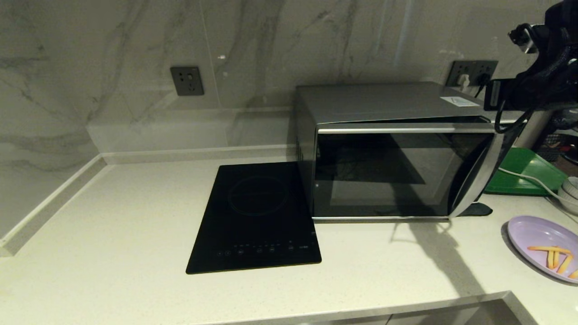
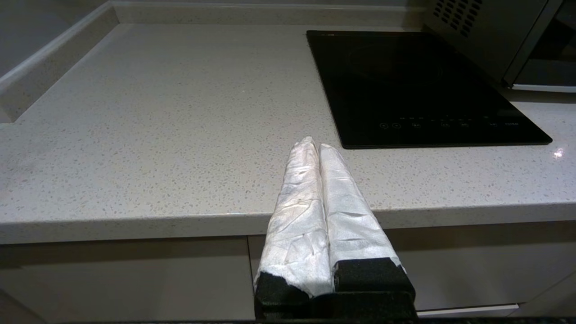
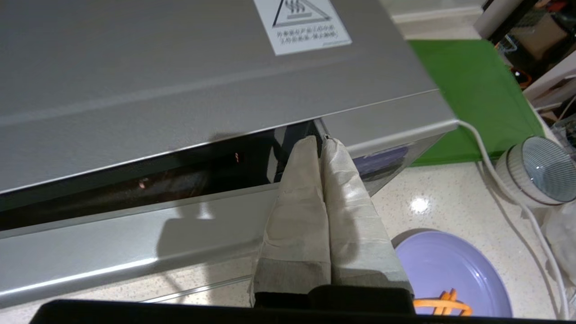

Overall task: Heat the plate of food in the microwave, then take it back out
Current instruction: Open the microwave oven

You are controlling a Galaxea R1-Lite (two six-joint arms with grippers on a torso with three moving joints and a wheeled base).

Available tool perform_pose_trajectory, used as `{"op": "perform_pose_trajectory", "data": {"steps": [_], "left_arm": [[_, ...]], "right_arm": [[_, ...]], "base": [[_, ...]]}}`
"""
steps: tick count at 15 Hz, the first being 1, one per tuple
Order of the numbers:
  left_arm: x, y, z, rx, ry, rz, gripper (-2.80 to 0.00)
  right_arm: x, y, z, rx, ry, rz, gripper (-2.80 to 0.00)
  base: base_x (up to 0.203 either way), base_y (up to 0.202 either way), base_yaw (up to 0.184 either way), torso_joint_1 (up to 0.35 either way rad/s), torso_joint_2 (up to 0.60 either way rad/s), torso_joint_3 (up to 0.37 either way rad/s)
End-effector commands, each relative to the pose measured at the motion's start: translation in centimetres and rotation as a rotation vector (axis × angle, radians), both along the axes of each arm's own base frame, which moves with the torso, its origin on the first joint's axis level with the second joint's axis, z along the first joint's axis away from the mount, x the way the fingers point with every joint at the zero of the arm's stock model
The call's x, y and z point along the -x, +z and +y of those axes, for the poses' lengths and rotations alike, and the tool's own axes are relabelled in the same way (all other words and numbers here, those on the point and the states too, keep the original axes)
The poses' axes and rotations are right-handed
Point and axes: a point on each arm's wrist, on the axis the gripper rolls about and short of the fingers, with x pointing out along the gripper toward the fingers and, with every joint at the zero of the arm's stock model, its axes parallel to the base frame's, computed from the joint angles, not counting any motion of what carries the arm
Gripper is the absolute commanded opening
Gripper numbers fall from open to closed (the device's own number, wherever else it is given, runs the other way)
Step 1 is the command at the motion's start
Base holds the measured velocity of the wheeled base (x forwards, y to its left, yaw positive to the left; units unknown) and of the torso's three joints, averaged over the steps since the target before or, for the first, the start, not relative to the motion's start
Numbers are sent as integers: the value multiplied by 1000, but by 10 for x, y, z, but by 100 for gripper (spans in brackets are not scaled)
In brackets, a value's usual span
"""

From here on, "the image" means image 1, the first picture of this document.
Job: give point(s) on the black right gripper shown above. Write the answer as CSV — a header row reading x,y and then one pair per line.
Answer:
x,y
546,90

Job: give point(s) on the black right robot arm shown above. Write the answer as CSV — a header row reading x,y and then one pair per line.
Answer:
x,y
564,31

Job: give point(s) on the purple plate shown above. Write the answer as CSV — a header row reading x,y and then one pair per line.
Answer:
x,y
528,232

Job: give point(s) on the silver microwave oven body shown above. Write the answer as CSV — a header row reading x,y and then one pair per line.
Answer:
x,y
384,101

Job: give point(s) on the black mesh basket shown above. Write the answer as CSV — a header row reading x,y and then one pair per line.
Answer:
x,y
550,151

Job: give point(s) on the green cutting board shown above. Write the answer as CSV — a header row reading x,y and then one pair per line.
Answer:
x,y
524,169

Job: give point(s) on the white power plug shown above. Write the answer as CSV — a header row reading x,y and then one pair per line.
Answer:
x,y
463,82

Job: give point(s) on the white sticker label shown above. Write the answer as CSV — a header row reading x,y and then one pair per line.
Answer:
x,y
459,101

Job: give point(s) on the white ceramic bowl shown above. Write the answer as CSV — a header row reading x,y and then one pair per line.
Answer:
x,y
572,183
566,203

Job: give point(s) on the dark cloth pad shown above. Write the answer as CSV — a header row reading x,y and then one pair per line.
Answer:
x,y
478,209

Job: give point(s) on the black induction cooktop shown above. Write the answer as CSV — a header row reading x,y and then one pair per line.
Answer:
x,y
253,216

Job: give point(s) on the grey double wall socket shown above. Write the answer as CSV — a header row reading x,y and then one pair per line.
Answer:
x,y
469,68

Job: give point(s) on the grey single wall socket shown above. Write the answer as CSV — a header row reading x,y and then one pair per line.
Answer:
x,y
187,81

